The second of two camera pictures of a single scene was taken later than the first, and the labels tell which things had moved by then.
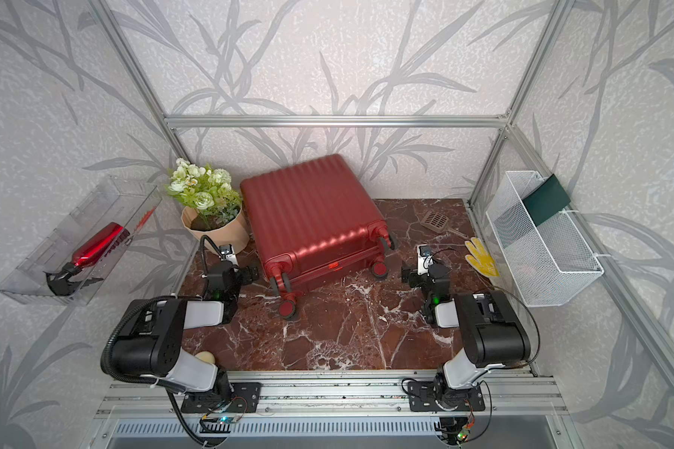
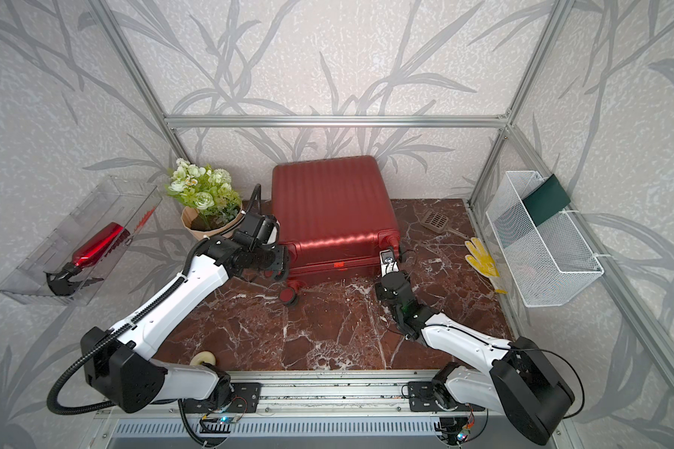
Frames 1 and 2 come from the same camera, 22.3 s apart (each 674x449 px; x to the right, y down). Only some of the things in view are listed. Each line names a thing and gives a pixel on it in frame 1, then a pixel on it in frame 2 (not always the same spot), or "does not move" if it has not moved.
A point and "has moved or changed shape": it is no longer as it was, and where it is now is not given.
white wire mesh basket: [547, 261] does not move
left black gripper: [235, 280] to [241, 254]
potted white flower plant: [211, 206] does not move
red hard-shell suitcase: [312, 219] has moved or changed shape
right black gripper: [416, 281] to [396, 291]
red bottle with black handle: [94, 250] does not move
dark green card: [546, 200] does not move
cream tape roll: [206, 355] does not move
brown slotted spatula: [438, 222] does not move
